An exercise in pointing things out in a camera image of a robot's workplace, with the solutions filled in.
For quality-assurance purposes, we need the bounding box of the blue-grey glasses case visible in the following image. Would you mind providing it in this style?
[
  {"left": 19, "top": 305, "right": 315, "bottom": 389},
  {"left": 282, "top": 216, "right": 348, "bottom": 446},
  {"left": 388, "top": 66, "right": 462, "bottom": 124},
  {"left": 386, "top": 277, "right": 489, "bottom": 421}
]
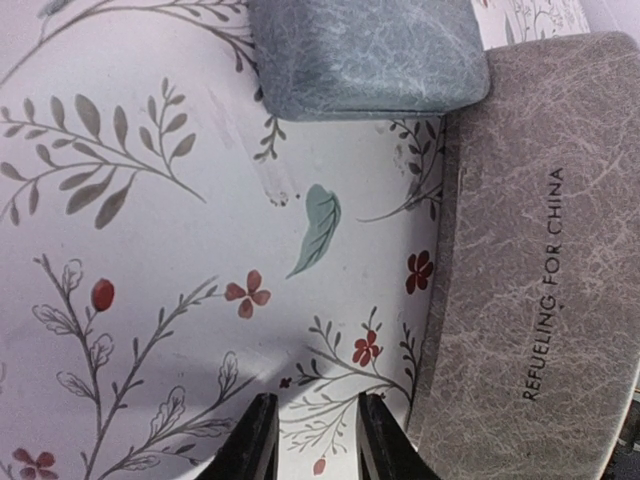
[{"left": 248, "top": 0, "right": 490, "bottom": 122}]

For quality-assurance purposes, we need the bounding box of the beige-grey glasses case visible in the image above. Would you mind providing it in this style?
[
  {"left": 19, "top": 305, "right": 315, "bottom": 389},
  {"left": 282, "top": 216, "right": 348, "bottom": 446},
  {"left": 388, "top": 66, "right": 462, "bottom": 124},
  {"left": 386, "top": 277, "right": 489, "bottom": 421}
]
[{"left": 410, "top": 32, "right": 639, "bottom": 479}]

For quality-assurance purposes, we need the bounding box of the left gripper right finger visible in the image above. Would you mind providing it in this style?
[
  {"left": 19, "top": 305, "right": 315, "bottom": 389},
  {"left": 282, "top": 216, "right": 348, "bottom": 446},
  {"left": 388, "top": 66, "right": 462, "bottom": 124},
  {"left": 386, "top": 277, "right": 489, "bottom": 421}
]
[{"left": 357, "top": 392, "right": 440, "bottom": 480}]

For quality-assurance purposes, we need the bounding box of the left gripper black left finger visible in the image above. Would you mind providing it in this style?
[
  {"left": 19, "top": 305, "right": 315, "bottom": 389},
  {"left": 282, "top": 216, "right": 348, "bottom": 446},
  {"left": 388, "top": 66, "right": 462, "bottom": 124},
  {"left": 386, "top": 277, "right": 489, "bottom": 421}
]
[{"left": 196, "top": 393, "right": 279, "bottom": 480}]

